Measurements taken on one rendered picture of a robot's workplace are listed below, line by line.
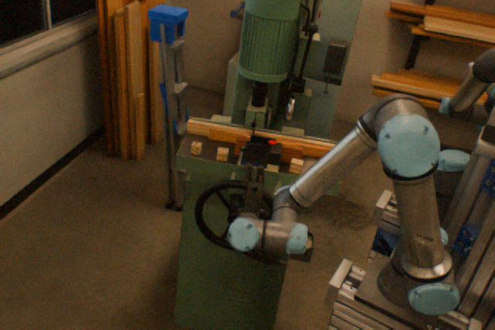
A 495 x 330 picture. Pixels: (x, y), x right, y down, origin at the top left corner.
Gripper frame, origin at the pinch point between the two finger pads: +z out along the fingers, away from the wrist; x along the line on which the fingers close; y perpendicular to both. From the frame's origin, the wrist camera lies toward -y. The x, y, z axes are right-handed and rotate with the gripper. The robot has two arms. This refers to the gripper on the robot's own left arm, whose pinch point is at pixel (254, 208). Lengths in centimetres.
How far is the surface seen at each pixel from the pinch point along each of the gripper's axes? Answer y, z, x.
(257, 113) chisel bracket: -31.0, 23.2, -4.1
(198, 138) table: -19.7, 32.1, -26.5
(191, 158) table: -12.4, 20.0, -25.8
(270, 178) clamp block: -8.9, 11.4, 3.5
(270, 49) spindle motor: -52, 8, -1
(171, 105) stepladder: -35, 101, -57
